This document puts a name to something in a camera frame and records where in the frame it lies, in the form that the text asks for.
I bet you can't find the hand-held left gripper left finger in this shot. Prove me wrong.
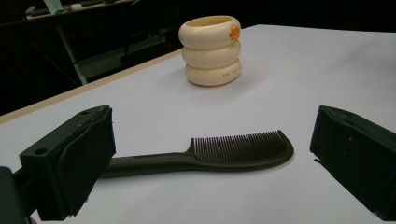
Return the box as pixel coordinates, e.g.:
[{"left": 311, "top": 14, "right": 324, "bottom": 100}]
[{"left": 19, "top": 105, "right": 117, "bottom": 222}]

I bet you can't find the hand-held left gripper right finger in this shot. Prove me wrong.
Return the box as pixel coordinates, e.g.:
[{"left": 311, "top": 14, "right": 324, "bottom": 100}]
[{"left": 309, "top": 105, "right": 396, "bottom": 222}]

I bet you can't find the light wooden desk white leg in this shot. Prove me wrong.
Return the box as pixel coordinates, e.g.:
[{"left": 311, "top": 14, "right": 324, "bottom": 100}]
[{"left": 24, "top": 0, "right": 138, "bottom": 87}]

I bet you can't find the dark brown plastic comb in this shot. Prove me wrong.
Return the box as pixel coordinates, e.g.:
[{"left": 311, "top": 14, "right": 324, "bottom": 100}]
[{"left": 101, "top": 130, "right": 295, "bottom": 179}]

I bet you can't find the cream ringed holder cup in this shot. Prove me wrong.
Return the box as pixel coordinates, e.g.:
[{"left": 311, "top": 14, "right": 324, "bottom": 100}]
[{"left": 177, "top": 15, "right": 243, "bottom": 88}]

